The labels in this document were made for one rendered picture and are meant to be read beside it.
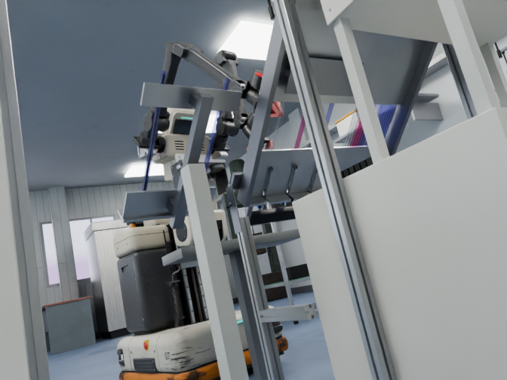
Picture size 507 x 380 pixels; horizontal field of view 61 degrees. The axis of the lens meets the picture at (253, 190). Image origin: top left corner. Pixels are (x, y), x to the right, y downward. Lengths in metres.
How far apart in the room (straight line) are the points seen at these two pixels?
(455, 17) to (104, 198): 9.07
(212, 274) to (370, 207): 0.51
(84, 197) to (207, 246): 8.37
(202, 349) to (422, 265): 1.21
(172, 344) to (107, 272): 6.08
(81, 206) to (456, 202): 8.95
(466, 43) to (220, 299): 0.90
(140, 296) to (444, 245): 1.60
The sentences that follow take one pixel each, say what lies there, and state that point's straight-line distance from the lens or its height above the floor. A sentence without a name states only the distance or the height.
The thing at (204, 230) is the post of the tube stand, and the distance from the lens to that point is 1.31.
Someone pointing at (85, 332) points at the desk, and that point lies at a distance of 7.65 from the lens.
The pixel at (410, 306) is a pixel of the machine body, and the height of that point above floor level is 0.29.
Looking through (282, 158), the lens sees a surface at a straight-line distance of 1.56.
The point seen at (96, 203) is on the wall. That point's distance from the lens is 9.61.
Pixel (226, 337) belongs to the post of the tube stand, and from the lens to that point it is 1.31.
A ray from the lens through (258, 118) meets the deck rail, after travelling 1.42.
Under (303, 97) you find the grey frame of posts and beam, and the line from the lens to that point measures 1.17.
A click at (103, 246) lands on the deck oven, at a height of 1.55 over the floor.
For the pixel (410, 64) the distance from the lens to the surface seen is 1.81.
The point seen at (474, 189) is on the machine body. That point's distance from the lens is 0.89.
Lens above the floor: 0.42
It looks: 12 degrees up
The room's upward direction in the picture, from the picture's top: 13 degrees counter-clockwise
